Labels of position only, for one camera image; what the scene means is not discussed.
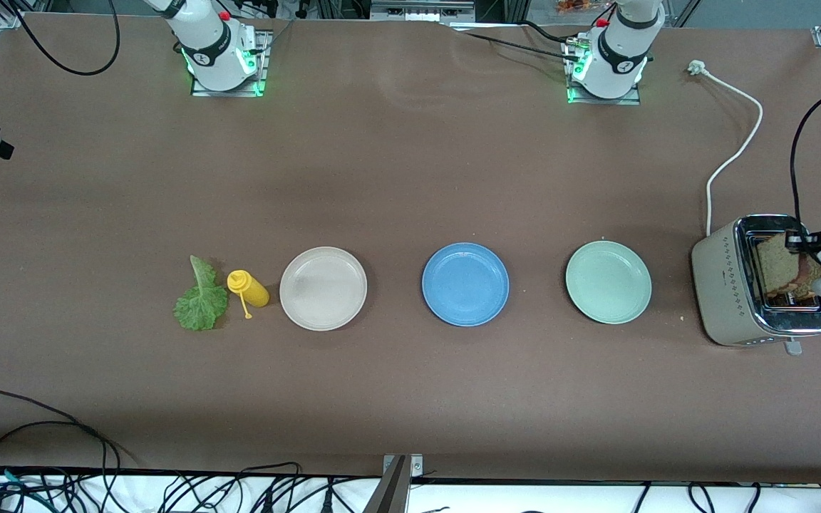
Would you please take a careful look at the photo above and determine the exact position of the brown bread slice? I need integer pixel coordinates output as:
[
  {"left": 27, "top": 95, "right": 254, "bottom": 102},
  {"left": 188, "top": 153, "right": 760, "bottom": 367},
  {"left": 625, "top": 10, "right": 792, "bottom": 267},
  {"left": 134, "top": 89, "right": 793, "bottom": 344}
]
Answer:
[
  {"left": 757, "top": 233, "right": 807, "bottom": 296},
  {"left": 800, "top": 254, "right": 821, "bottom": 297}
]

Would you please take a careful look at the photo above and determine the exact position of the green lettuce leaf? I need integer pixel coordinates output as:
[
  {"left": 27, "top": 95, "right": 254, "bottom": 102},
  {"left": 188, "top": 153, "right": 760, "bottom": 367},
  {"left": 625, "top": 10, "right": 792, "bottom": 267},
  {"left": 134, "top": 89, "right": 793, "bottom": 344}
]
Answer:
[{"left": 172, "top": 255, "right": 229, "bottom": 332}]

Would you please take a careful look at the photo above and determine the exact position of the mint green round plate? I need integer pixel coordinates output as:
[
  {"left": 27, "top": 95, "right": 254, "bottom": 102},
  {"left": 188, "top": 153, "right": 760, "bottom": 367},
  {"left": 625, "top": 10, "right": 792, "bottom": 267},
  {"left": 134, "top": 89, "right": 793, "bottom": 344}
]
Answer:
[{"left": 565, "top": 240, "right": 653, "bottom": 326}]

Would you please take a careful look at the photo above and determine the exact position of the blue round plate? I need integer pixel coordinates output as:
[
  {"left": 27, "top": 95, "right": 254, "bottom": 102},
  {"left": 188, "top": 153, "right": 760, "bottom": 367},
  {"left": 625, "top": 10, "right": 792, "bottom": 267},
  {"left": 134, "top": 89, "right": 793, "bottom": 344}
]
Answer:
[{"left": 421, "top": 242, "right": 510, "bottom": 328}]

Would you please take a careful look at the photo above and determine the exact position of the pale beige round plate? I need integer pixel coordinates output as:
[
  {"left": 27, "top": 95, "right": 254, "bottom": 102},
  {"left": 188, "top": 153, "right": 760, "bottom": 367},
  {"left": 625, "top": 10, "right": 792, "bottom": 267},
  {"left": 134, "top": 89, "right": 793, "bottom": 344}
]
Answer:
[{"left": 279, "top": 246, "right": 368, "bottom": 332}]

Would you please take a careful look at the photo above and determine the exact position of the silver two-slot toaster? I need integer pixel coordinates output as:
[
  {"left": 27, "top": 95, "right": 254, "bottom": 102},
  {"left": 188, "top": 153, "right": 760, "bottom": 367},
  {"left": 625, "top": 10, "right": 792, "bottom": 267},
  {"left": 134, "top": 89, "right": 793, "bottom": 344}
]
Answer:
[{"left": 691, "top": 214, "right": 821, "bottom": 356}]

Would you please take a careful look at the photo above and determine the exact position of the yellow mustard squeeze bottle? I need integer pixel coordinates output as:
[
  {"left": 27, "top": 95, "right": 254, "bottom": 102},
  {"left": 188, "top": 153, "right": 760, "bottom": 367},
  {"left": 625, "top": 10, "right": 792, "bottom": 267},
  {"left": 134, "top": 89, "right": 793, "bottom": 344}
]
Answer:
[{"left": 227, "top": 269, "right": 270, "bottom": 320}]

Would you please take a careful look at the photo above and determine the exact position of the grey metal box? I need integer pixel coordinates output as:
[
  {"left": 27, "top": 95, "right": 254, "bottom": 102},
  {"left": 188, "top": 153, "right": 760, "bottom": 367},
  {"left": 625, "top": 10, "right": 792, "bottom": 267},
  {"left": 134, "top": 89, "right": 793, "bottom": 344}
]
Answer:
[{"left": 369, "top": 0, "right": 477, "bottom": 22}]

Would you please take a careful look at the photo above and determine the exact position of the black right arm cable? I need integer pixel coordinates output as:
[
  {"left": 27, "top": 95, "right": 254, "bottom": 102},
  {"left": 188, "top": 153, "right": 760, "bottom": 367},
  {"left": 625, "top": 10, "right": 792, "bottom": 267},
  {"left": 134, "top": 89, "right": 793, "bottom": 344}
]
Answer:
[{"left": 0, "top": 0, "right": 121, "bottom": 77}]

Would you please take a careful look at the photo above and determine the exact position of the white toaster power cable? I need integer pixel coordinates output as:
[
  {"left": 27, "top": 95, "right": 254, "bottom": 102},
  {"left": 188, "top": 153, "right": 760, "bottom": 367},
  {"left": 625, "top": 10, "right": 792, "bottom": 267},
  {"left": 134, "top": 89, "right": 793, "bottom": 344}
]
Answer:
[{"left": 687, "top": 61, "right": 765, "bottom": 237}]

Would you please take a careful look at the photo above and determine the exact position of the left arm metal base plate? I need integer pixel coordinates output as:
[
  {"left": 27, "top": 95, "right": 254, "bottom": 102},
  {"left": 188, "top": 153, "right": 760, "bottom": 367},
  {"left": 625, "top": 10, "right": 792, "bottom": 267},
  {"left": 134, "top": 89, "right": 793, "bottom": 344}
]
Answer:
[{"left": 562, "top": 39, "right": 644, "bottom": 106}]

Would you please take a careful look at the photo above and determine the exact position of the long black table cable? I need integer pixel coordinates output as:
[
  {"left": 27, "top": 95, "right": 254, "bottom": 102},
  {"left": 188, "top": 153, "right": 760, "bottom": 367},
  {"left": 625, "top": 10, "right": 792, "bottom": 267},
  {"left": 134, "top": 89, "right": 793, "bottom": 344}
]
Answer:
[{"left": 0, "top": 388, "right": 142, "bottom": 492}]

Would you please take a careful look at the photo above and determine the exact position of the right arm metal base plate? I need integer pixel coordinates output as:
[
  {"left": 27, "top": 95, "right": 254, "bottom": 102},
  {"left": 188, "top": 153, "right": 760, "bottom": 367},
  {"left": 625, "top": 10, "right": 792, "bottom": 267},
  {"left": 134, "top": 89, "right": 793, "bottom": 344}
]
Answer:
[{"left": 190, "top": 30, "right": 274, "bottom": 98}]

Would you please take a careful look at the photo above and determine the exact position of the black base cable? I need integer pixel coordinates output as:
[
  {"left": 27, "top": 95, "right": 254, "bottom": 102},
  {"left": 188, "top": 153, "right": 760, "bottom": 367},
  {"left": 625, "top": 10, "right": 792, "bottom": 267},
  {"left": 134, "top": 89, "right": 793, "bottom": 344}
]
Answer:
[{"left": 443, "top": 20, "right": 582, "bottom": 63}]

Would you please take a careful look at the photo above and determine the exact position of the aluminium camera post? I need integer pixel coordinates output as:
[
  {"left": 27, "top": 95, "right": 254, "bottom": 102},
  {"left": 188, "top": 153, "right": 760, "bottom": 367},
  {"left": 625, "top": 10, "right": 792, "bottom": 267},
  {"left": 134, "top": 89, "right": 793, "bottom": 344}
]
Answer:
[{"left": 364, "top": 454, "right": 425, "bottom": 513}]

